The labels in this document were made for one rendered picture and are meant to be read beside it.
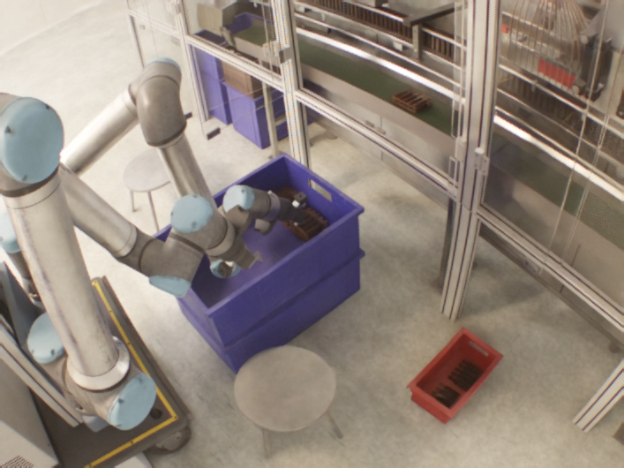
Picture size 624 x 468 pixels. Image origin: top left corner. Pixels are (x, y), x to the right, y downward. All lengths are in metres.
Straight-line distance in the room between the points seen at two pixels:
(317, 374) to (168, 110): 0.86
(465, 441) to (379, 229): 1.03
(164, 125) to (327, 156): 1.46
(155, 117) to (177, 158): 0.14
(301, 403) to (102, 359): 0.73
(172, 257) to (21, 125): 0.57
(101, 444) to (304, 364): 0.70
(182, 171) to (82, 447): 0.88
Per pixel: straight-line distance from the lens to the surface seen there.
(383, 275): 2.12
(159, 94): 1.29
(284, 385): 1.59
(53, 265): 0.85
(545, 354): 2.02
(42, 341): 1.20
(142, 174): 2.39
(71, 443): 1.64
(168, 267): 1.15
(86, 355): 1.00
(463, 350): 1.92
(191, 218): 1.15
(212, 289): 1.87
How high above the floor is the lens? 1.66
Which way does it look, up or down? 47 degrees down
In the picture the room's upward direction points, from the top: 7 degrees counter-clockwise
